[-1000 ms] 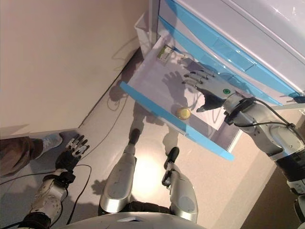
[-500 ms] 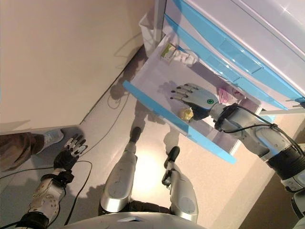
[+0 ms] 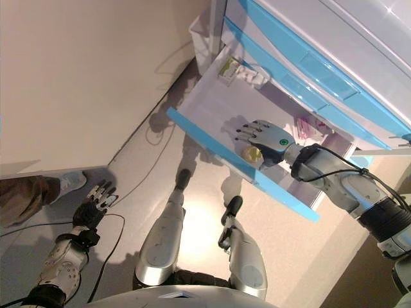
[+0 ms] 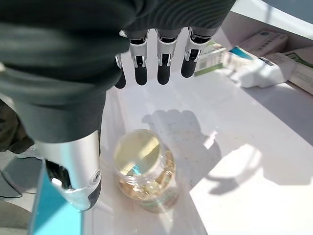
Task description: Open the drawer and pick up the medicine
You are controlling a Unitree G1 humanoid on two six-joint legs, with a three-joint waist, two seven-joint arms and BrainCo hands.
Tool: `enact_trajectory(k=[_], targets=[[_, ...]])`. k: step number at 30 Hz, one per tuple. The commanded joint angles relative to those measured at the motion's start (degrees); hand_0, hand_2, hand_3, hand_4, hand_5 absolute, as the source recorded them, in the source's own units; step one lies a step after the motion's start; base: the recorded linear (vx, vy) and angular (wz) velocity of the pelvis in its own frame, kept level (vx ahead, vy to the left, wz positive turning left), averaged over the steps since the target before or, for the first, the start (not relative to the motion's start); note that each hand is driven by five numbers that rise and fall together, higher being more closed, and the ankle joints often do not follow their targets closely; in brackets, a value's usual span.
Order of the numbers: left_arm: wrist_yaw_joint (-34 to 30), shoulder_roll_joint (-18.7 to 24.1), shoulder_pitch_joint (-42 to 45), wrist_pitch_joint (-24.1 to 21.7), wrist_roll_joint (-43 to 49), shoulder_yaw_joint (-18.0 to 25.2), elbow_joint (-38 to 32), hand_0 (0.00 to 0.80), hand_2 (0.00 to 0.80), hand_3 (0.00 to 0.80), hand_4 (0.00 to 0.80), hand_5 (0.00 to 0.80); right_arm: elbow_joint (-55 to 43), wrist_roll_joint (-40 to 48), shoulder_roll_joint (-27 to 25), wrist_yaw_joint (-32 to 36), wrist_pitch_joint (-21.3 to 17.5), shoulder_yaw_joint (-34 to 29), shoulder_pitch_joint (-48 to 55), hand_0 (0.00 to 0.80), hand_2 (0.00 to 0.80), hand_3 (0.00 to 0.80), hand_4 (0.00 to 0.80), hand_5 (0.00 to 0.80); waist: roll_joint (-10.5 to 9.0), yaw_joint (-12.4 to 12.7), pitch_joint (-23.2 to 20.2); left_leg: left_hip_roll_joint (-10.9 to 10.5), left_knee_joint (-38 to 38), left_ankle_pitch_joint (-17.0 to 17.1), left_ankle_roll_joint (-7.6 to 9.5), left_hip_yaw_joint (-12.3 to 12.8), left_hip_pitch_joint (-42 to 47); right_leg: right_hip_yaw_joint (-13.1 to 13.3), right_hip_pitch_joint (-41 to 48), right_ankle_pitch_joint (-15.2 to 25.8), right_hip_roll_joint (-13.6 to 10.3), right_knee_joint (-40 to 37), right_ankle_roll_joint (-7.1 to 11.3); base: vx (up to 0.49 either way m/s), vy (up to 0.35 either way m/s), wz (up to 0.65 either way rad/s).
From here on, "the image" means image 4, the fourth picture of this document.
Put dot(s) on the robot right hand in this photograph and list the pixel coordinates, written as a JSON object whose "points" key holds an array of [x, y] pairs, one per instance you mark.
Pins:
{"points": [[61, 61]]}

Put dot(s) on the clear bottle yellow capsules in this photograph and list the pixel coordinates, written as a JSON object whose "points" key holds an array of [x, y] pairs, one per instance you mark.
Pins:
{"points": [[137, 151]]}

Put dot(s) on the blue white medicine box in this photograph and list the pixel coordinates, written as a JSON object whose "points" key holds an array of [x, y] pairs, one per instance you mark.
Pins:
{"points": [[239, 61]]}

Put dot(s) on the long green white medicine box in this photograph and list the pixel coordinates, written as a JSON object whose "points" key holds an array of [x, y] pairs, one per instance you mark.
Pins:
{"points": [[300, 73]]}

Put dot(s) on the person dark trouser leg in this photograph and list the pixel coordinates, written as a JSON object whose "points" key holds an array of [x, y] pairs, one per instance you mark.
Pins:
{"points": [[12, 127]]}

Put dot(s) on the light grey sneaker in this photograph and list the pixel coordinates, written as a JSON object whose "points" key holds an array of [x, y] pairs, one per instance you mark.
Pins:
{"points": [[27, 153]]}

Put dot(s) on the white box blue strip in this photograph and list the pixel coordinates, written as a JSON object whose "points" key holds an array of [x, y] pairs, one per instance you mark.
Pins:
{"points": [[261, 73]]}

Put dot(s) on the white box teal logo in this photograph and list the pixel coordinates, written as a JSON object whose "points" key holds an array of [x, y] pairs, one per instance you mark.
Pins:
{"points": [[266, 41]]}

